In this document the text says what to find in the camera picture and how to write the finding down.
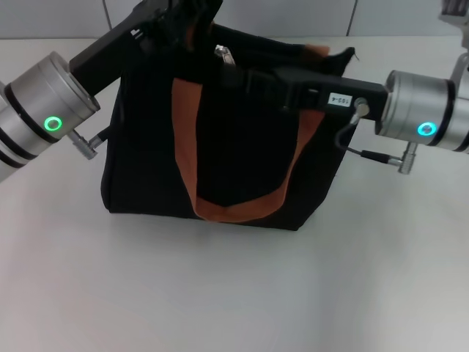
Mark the black bag with brown handles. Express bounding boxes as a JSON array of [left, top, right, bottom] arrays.
[[100, 0, 358, 233]]

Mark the left gripper cable with plug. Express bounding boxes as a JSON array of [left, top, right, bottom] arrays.
[[69, 126, 113, 161]]

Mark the silver zipper pull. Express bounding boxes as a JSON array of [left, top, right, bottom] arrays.
[[214, 44, 237, 68]]

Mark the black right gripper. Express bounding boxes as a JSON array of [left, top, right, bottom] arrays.
[[218, 68, 389, 124]]

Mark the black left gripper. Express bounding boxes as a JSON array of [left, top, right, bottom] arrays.
[[69, 0, 221, 98]]

